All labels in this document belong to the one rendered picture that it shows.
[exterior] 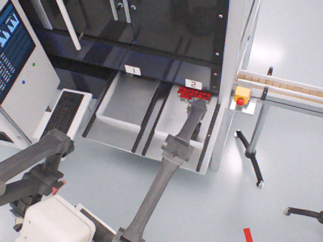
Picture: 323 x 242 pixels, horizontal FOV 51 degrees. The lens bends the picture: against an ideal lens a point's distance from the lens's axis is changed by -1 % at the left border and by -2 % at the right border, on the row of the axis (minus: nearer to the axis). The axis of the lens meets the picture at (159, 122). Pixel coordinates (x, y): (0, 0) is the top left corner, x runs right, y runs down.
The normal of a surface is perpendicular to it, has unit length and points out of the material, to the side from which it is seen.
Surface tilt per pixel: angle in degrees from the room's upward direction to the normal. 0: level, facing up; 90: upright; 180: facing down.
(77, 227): 42
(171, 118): 0
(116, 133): 0
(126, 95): 0
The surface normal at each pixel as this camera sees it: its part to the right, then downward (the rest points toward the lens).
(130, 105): -0.08, -0.51
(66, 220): 0.35, -0.85
